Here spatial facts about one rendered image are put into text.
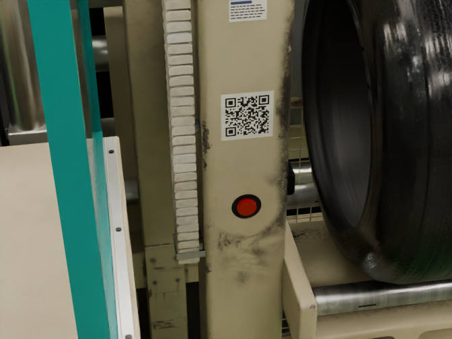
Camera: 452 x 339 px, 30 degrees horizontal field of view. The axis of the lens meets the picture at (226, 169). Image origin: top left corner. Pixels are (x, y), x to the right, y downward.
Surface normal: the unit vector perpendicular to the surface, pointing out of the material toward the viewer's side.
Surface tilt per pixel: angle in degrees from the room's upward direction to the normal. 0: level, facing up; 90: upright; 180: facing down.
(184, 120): 90
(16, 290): 0
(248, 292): 90
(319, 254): 0
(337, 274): 0
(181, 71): 90
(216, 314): 90
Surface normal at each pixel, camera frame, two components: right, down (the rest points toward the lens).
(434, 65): -0.15, -0.07
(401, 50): -0.59, -0.07
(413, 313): -0.01, -0.83
